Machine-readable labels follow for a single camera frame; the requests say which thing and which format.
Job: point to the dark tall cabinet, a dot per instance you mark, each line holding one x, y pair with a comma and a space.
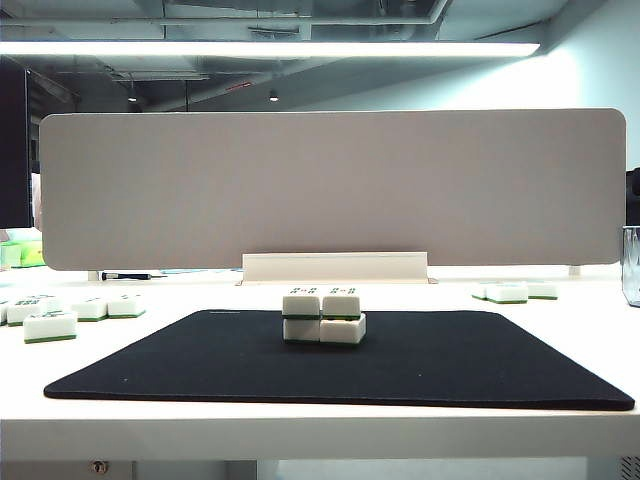
12, 150

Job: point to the red ceiling sign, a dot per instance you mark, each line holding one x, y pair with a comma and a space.
239, 86

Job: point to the perforated vent grille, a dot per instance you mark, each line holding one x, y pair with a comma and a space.
631, 469

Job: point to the white green-backed mahjong tile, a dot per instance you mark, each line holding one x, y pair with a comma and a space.
20, 312
479, 291
3, 312
301, 330
507, 293
50, 327
301, 305
52, 302
90, 310
126, 306
341, 305
544, 290
344, 331

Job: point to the black mouse mat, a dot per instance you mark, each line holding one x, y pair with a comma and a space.
200, 380

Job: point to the beige under-desk cabinet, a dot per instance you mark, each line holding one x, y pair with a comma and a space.
50, 471

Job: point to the cream divider support foot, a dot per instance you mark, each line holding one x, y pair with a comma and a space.
575, 270
93, 276

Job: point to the black device behind divider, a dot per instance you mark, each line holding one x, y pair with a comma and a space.
634, 184

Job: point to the green and white box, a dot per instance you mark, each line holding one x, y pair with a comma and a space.
22, 254

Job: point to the beige fabric desk divider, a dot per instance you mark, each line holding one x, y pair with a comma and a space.
525, 200

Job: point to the round metal drawer lock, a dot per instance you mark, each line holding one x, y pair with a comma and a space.
98, 467

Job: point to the black screwdriver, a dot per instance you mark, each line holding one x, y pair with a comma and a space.
125, 275

